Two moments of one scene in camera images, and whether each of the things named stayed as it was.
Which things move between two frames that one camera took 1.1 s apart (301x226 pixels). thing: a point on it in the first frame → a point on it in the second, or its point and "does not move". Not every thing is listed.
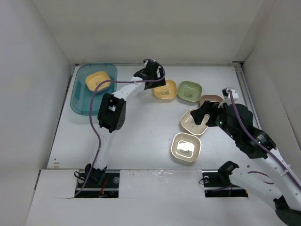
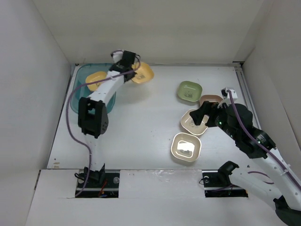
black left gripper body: (156, 84) → (132, 74)
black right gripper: (199, 114) does not move
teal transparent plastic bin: (81, 96) does not move
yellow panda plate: (93, 79) does not move
